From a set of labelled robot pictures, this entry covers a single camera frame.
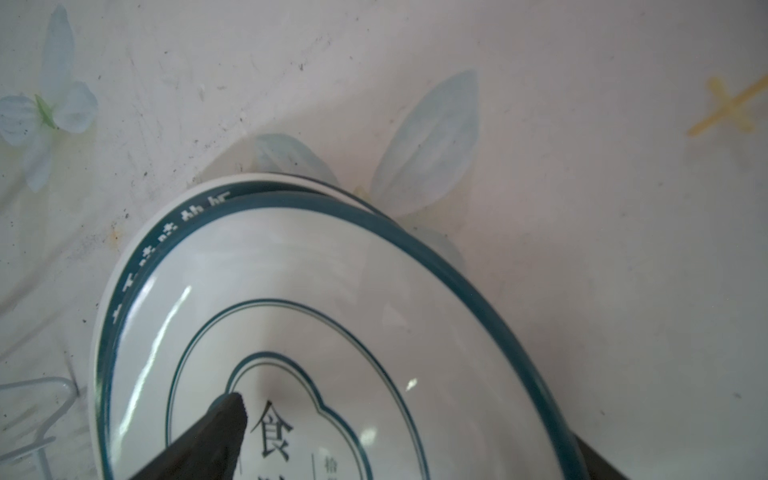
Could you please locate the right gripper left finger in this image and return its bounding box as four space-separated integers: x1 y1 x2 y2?
133 392 248 480

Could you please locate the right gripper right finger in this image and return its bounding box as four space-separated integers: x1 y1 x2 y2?
575 435 628 480

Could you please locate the teal rimmed deep plate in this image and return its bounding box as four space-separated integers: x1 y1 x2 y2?
103 192 586 479

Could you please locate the red green rimmed plate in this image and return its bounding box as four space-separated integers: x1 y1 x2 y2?
88 173 383 479

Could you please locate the white wire dish rack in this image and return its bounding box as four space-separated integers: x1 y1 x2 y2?
1 376 79 479

